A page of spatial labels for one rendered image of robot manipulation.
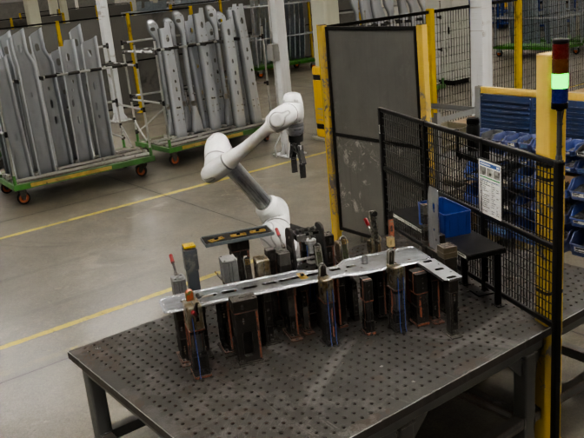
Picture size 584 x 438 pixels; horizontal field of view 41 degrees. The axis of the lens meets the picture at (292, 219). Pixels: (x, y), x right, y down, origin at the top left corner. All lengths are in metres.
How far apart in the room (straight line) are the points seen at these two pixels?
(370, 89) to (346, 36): 0.50
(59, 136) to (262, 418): 7.79
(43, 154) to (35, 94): 0.76
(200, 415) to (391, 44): 3.74
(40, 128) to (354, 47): 5.01
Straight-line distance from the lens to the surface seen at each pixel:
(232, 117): 11.84
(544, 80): 3.65
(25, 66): 10.28
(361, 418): 3.26
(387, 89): 6.35
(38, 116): 10.34
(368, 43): 6.46
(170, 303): 3.74
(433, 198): 4.03
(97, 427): 4.29
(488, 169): 4.06
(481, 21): 8.23
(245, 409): 3.39
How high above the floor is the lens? 2.43
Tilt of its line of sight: 17 degrees down
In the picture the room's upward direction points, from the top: 5 degrees counter-clockwise
